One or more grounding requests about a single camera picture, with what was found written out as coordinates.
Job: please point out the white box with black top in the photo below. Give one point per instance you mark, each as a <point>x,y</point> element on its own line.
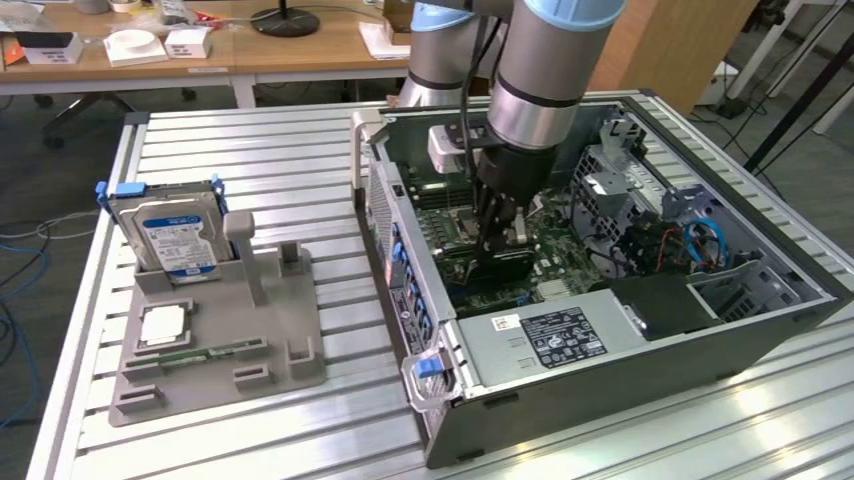
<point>50,47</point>

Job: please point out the wooden desk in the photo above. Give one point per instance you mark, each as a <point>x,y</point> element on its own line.
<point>134,72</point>

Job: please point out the small white box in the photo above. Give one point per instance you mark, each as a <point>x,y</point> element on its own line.
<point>188,44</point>

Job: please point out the blue case latch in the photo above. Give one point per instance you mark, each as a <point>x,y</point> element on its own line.
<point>427,370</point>

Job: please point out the hard disk in blue caddy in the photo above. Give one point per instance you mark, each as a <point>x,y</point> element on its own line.
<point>170,240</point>

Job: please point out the black office chair base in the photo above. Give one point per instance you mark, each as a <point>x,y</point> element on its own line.
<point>74,112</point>

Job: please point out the green motherboard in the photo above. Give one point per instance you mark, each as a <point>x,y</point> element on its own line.
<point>561,250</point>

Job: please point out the grey parts rack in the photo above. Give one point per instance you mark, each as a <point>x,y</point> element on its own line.
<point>207,390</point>

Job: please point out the grey power supply unit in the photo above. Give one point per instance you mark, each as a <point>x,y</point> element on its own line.
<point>494,350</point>

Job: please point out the black lamp base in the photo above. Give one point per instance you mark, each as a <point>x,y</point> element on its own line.
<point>286,24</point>

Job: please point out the wooden cabinet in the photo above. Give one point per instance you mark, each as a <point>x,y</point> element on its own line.
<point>681,45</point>

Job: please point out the white paper stack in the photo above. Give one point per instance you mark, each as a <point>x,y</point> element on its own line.
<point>383,42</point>

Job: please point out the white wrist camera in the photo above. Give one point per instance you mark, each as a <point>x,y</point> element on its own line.
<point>443,147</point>

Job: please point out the metal disk bay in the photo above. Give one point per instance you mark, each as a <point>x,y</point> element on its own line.
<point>607,190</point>

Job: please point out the silver CPU chip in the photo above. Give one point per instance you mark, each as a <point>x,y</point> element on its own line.
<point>163,327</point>

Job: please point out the CPU socket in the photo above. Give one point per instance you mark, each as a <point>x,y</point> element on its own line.
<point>466,222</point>

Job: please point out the graphics card with metal bracket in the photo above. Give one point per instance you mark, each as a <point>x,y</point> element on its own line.
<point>510,267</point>

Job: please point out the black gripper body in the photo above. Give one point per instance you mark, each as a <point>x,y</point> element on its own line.
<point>517,170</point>

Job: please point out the green RAM stick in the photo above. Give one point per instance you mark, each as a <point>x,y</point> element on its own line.
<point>194,356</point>

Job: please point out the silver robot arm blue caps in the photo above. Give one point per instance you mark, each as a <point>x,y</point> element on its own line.
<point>547,60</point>

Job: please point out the black slanted pole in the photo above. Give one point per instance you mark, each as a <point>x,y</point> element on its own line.
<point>794,105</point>

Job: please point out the black open PC case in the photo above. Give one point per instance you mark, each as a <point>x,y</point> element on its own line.
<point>601,400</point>

